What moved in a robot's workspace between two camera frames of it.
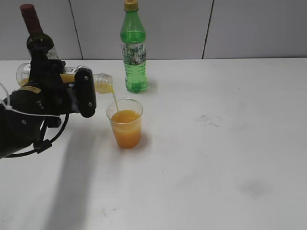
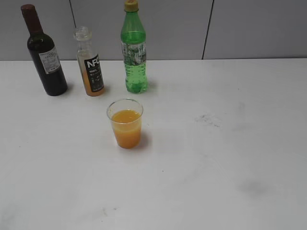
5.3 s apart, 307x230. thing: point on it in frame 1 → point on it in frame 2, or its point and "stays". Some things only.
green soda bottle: [133, 41] stays
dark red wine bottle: [40, 45] stays
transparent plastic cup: [125, 115] stays
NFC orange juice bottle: [104, 82] → [89, 63]
